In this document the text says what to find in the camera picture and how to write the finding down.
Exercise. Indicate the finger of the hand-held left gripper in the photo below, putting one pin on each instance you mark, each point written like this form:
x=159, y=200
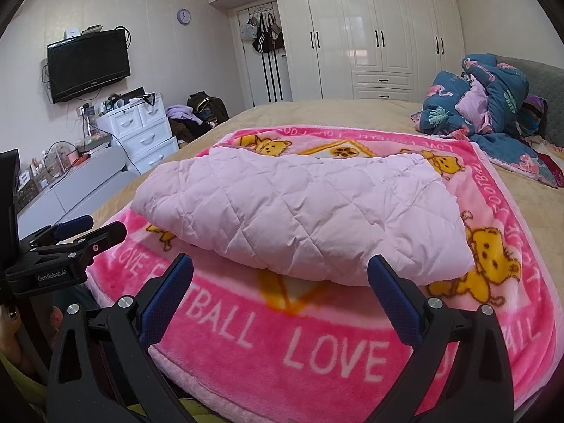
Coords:
x=75, y=224
x=103, y=235

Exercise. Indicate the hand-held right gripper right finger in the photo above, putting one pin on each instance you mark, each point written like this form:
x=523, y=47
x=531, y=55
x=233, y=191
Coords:
x=396, y=302

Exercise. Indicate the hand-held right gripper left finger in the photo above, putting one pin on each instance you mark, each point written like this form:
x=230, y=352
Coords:
x=167, y=299

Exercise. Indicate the pink quilted jacket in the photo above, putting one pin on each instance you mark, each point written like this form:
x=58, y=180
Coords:
x=286, y=211

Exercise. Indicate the pile of clothes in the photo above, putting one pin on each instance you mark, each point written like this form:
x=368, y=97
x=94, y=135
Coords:
x=180, y=116

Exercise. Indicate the person's left hand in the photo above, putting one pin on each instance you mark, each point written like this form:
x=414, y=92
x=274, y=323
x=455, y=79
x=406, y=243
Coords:
x=56, y=319

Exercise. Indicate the grey low cabinet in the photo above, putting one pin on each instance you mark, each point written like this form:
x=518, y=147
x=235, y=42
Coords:
x=88, y=176

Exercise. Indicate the small desk fan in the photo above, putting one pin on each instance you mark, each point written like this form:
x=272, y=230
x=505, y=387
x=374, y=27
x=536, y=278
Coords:
x=59, y=156

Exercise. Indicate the white drawer cabinet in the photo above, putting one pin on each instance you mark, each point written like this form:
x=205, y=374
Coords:
x=141, y=136

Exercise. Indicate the pink printed blanket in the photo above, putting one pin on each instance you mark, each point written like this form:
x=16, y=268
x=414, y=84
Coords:
x=264, y=343

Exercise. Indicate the black television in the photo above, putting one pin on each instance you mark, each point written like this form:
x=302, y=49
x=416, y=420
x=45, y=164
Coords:
x=88, y=68

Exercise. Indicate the brown bag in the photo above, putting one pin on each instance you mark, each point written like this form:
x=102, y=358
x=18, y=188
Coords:
x=211, y=105

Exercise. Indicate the white router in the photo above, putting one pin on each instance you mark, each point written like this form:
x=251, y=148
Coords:
x=72, y=33

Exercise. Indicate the beige bed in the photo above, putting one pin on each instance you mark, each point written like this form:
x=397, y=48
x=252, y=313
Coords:
x=330, y=112

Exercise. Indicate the blue flamingo quilt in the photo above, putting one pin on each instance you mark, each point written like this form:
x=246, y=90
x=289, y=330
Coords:
x=445, y=92

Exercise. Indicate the white door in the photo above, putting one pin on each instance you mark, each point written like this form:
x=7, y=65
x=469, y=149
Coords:
x=251, y=79

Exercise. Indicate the striped colourful cloth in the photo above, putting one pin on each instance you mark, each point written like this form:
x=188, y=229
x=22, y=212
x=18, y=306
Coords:
x=535, y=114

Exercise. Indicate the hanging bags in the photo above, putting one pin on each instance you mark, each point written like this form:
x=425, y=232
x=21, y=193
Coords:
x=264, y=35

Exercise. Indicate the grey headboard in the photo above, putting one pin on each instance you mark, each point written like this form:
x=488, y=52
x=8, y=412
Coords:
x=546, y=79

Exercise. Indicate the white wardrobe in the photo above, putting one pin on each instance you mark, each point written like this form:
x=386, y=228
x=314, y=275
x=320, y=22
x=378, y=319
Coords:
x=352, y=31

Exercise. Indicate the wall power socket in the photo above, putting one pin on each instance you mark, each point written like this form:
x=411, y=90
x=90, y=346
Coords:
x=83, y=110

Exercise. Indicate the round wall clock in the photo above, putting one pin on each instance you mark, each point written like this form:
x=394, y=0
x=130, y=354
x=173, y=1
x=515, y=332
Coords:
x=183, y=16

